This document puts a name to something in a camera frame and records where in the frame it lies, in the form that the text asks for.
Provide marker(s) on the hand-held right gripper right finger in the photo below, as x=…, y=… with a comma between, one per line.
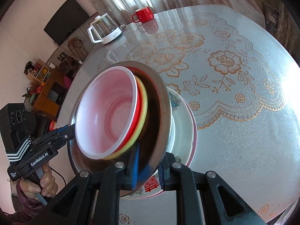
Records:
x=160, y=175

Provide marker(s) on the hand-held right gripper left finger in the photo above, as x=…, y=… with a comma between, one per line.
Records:
x=135, y=166

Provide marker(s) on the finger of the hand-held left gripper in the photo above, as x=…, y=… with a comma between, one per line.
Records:
x=64, y=129
x=54, y=140

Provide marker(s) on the stainless steel bowl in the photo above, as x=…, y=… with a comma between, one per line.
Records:
x=153, y=131

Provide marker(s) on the small rose print plate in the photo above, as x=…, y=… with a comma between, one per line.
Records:
x=173, y=133

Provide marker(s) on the red plastic bowl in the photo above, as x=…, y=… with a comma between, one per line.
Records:
x=105, y=112

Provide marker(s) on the round bird print plate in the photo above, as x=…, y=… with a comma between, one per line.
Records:
x=185, y=133

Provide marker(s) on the yellow plastic bowl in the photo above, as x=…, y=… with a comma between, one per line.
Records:
x=144, y=112

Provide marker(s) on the large oval floral plate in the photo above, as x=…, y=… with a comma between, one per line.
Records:
x=195, y=131

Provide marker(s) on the person's left forearm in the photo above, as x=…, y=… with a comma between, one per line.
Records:
x=25, y=206

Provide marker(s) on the person's left hand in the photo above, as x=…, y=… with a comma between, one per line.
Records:
x=49, y=182

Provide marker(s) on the black armchair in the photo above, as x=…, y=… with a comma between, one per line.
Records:
x=42, y=121

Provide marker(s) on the wooden cabinet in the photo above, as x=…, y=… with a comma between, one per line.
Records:
x=46, y=103

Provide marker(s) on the pink plastic bag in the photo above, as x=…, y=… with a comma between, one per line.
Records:
x=67, y=82

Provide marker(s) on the potted green plant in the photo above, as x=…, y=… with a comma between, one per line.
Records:
x=28, y=95

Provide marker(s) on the small black appliance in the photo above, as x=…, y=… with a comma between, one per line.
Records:
x=65, y=67

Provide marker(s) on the wooden display shelf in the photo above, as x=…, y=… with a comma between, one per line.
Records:
x=38, y=71

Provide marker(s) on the wooden chair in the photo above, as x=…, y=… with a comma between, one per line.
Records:
x=75, y=44

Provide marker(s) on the black flat television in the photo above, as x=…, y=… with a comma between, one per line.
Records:
x=70, y=21

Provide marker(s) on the white glass electric kettle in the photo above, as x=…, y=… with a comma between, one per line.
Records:
x=105, y=28

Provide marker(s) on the red mug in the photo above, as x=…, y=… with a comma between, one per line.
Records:
x=145, y=15

